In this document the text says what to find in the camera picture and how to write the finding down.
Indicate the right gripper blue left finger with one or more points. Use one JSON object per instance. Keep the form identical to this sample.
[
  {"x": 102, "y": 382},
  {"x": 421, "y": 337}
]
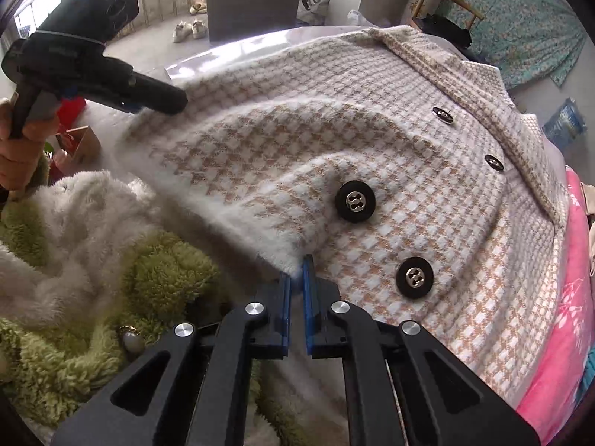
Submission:
[{"x": 284, "y": 325}]

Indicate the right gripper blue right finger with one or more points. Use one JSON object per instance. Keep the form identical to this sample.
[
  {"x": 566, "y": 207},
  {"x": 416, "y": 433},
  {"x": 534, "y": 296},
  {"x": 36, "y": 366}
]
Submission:
[{"x": 311, "y": 304}]

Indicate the beige houndstooth knit coat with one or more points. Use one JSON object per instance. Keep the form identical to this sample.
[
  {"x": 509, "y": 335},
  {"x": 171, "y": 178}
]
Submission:
[{"x": 407, "y": 173}]

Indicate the person's left hand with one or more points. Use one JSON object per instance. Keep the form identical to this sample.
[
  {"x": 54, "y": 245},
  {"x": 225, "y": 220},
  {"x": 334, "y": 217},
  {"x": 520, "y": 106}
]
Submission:
[{"x": 19, "y": 157}]

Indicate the cardboard box with items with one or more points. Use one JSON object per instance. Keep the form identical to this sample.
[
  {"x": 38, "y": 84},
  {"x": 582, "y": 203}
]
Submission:
[{"x": 75, "y": 150}]

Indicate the pair of beige shoes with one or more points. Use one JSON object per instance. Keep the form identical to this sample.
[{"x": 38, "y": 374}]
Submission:
[{"x": 184, "y": 30}]

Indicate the white fluffy blanket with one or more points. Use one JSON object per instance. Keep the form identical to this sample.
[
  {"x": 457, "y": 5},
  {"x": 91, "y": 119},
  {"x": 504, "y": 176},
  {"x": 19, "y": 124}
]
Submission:
[{"x": 83, "y": 241}]

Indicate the pink floral bedsheet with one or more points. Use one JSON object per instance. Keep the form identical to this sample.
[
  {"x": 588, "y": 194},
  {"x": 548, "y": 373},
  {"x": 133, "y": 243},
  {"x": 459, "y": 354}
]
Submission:
[{"x": 551, "y": 398}]

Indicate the green fluffy garment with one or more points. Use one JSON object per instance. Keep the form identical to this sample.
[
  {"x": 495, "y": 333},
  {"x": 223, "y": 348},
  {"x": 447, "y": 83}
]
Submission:
[{"x": 107, "y": 325}]

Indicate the black bag on chair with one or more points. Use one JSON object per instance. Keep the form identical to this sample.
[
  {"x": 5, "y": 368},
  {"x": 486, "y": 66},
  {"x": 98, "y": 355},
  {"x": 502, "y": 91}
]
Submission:
[{"x": 440, "y": 26}]

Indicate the blue water bottle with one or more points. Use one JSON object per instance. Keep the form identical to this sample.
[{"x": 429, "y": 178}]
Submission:
[{"x": 565, "y": 126}]

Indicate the wooden chair with dark seat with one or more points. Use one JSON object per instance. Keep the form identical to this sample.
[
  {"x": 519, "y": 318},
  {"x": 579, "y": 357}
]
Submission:
[{"x": 475, "y": 15}]

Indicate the teal floral hanging cloth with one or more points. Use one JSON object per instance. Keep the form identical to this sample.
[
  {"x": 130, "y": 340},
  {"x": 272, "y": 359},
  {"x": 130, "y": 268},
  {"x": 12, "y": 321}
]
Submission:
[{"x": 528, "y": 39}]

